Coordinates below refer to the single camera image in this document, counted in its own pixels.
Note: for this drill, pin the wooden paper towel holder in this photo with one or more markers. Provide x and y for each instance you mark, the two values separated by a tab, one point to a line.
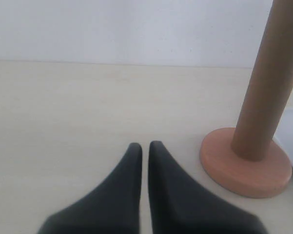
255	179

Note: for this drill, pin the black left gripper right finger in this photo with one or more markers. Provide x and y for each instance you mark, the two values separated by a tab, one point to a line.
180	205

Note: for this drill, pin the white rectangular plastic tray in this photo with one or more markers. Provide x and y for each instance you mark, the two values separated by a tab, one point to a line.
284	133

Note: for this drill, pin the brown cardboard tube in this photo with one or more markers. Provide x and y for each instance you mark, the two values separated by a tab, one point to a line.
270	85

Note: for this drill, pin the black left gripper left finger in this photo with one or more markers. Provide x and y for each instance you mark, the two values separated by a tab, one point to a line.
111	208

